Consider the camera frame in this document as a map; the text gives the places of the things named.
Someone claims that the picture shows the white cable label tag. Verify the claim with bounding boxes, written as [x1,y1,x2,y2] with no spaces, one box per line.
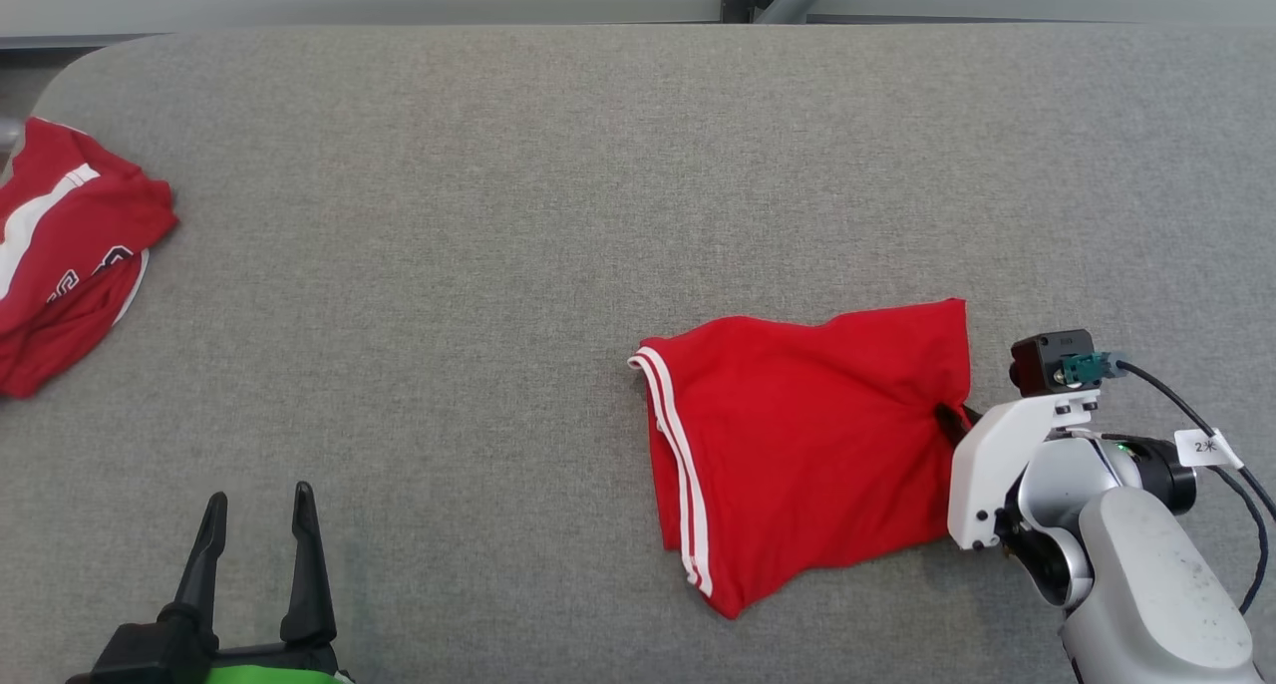
[1174,427,1245,469]

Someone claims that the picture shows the grey fabric sofa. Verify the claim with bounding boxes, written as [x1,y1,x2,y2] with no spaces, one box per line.
[0,23,1276,684]

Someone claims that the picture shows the red shorts white stripe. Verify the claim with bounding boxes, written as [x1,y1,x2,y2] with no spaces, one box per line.
[0,116,180,400]

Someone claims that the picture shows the right black cable teal plug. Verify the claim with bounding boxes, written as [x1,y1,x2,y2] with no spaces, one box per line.
[1062,350,1276,615]

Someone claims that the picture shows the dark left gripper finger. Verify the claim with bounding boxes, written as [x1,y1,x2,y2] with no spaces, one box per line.
[280,481,338,648]
[171,492,229,625]

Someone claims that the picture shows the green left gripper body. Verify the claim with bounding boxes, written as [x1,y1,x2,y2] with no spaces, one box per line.
[204,642,355,684]

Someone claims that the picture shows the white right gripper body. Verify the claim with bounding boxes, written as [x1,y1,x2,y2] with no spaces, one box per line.
[947,390,1103,552]

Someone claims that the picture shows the red basketball jersey white sleeves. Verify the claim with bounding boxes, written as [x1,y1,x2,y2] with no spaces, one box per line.
[628,298,973,620]

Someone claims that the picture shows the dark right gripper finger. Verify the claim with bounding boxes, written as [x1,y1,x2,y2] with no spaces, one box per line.
[935,402,983,441]

